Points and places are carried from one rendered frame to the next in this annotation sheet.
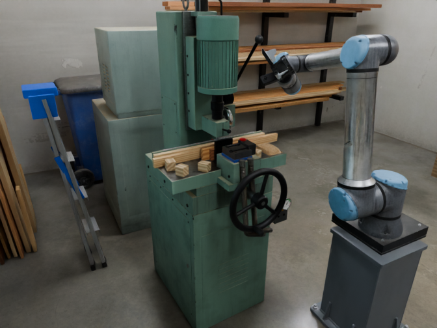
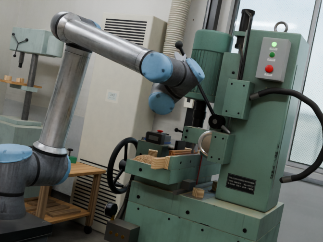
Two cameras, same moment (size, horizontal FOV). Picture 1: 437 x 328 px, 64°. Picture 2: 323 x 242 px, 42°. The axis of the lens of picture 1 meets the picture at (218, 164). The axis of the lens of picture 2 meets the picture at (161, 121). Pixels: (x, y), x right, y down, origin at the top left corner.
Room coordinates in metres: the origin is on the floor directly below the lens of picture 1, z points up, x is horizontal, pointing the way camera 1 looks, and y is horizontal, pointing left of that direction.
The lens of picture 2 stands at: (3.11, -1.15, 1.17)
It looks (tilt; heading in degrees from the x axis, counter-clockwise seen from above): 3 degrees down; 149
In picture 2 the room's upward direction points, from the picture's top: 11 degrees clockwise
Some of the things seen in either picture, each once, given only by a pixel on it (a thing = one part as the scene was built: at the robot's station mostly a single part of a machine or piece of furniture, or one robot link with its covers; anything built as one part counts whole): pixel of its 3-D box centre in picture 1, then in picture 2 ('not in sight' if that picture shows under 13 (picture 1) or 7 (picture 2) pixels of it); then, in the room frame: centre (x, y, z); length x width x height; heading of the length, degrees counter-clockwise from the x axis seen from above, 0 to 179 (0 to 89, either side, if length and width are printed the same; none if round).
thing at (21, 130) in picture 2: not in sight; (25, 115); (-0.87, -0.17, 0.79); 0.62 x 0.48 x 1.58; 25
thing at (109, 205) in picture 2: (283, 204); (111, 211); (1.49, -0.33, 0.65); 0.06 x 0.04 x 0.08; 121
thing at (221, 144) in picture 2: (224, 114); (221, 147); (1.78, -0.03, 1.02); 0.09 x 0.07 x 0.12; 121
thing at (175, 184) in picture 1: (227, 167); (169, 164); (1.44, -0.04, 0.87); 0.61 x 0.30 x 0.06; 121
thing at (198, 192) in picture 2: not in sight; (198, 192); (1.73, -0.07, 0.82); 0.04 x 0.03 x 0.03; 178
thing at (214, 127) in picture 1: (215, 126); (199, 137); (1.56, 0.02, 1.03); 0.14 x 0.07 x 0.09; 31
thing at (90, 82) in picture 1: (95, 129); not in sight; (3.13, 1.17, 0.48); 0.64 x 0.54 x 0.97; 120
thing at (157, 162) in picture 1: (220, 148); (189, 160); (1.55, -0.01, 0.92); 0.68 x 0.02 x 0.04; 121
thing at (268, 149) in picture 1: (268, 147); (149, 158); (1.59, -0.24, 0.91); 0.12 x 0.09 x 0.03; 31
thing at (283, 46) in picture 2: not in sight; (273, 59); (1.89, 0.05, 1.40); 0.10 x 0.06 x 0.16; 31
